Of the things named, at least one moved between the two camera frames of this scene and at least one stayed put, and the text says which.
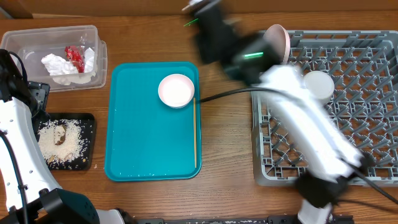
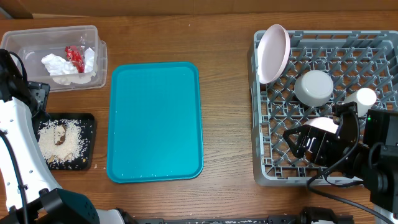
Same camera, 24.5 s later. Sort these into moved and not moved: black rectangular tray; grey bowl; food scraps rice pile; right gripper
Moved: right gripper
Not moved: black rectangular tray; food scraps rice pile; grey bowl
